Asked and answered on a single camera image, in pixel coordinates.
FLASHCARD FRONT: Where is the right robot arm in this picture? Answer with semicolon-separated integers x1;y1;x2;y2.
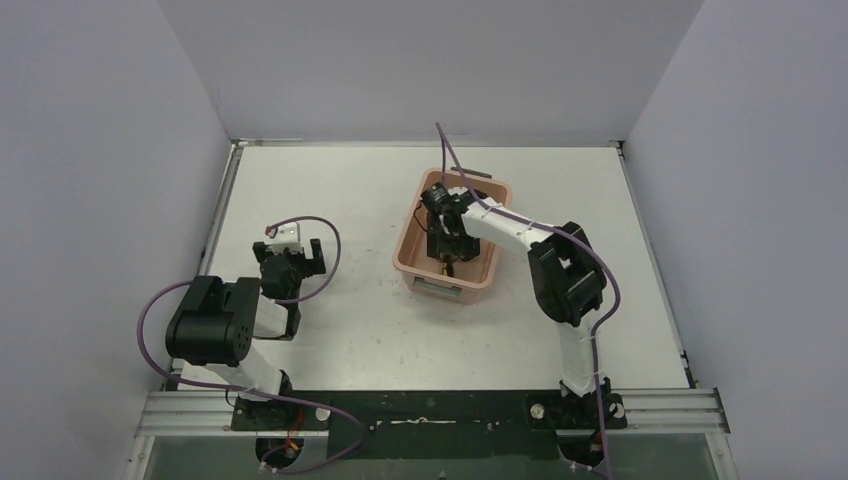
419;183;627;429

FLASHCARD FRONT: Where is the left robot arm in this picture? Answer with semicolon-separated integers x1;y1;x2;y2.
165;239;326;431

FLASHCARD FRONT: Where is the pink plastic bin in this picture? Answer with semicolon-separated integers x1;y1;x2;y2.
393;169;512;304

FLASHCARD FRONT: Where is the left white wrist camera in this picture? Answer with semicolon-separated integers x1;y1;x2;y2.
264;222;303;253

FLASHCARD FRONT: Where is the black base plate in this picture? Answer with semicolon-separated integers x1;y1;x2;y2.
230;387;628;467

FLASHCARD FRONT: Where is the aluminium frame rail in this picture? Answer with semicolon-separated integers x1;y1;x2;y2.
136;389;730;438

